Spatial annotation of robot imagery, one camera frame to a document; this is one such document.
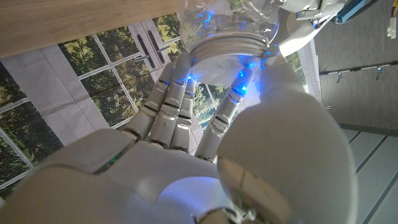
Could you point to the printed window backdrop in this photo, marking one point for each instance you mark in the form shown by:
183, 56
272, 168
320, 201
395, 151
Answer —
77, 84

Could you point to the grey metal wall rail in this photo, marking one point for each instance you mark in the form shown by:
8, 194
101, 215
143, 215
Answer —
357, 68

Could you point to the clear jar base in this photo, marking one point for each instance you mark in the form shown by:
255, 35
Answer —
224, 18

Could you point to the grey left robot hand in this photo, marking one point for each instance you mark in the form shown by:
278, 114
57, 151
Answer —
298, 34

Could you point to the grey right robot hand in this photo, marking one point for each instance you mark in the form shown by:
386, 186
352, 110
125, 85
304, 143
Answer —
155, 174

